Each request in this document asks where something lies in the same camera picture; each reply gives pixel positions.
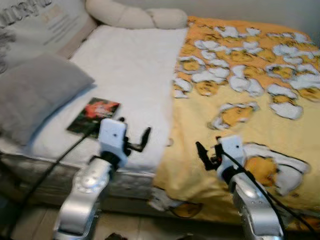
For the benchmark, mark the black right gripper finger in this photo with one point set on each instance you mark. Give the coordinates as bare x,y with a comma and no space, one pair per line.
201,154

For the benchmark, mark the yellow egg cartoon blanket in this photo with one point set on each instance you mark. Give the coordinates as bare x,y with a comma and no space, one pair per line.
240,75

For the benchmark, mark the grey plush pillow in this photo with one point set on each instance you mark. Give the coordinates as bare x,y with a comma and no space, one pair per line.
35,95

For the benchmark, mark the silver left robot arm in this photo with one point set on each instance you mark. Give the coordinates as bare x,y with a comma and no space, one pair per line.
85,195

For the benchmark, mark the red and green book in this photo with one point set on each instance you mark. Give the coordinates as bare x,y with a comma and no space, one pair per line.
95,110

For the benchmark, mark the white quilted mattress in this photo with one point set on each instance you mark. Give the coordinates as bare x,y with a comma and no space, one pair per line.
135,65

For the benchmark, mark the beige knotted bolster pillow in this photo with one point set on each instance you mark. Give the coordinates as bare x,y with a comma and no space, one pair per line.
130,14

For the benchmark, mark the printed grey headboard cushion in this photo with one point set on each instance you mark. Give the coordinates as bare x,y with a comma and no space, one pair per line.
45,30

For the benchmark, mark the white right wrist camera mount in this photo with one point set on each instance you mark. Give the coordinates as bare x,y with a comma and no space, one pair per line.
231,152

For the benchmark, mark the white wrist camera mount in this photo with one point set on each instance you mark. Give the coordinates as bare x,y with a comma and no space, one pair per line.
231,152
112,137

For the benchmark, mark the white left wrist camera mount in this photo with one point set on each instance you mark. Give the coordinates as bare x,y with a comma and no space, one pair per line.
112,137

